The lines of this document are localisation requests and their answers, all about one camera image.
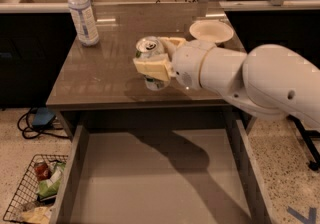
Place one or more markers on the clear plastic water bottle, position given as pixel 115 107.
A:
pixel 84 21

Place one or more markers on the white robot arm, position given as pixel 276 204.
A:
pixel 270 82

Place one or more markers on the green chip bag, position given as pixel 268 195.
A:
pixel 49 187

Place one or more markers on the blue foot pedal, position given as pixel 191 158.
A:
pixel 43 117

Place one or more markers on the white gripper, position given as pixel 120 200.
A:
pixel 187 63

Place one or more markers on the black robot stand base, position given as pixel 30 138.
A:
pixel 308 136

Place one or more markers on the red soda can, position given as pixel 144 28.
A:
pixel 42 170

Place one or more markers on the yellow snack bag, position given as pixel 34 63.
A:
pixel 38 215

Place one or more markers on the grey cabinet counter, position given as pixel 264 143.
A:
pixel 98 87

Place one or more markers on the white paper bowl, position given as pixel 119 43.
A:
pixel 211 31

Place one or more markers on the grey open top drawer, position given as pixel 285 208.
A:
pixel 196 173

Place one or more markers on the black wire basket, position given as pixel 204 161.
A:
pixel 26 195

